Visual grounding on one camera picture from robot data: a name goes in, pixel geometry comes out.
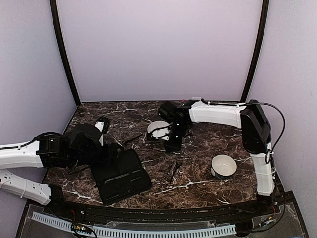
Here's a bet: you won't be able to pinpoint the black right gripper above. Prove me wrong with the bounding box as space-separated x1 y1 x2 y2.
164 122 189 152

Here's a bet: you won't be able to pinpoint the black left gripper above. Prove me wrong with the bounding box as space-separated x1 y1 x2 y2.
69 141 124 168

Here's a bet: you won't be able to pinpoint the silver hair cutting scissors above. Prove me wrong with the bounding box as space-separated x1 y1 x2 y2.
164 161 182 183

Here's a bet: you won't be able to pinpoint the black zippered tool case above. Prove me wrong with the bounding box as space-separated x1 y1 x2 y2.
91 149 152 205

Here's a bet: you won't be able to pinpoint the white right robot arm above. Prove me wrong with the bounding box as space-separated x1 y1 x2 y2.
147 99 275 215

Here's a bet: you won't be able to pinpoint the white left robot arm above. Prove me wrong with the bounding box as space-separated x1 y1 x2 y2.
0 116 124 216

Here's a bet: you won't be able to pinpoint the plain white bowl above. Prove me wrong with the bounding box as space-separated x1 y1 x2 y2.
147 120 171 141

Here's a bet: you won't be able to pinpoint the white bowl with teal base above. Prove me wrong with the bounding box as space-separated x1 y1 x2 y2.
211 154 237 180

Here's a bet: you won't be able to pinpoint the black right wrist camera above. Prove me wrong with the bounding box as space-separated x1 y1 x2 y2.
158 102 177 123

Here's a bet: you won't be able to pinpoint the black left frame post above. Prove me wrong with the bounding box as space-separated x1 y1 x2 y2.
49 0 81 107

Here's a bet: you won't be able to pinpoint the black frame post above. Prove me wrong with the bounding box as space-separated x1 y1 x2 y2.
49 0 81 107
240 0 270 102

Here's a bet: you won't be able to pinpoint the black right frame post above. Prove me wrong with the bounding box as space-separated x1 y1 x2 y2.
240 0 270 102

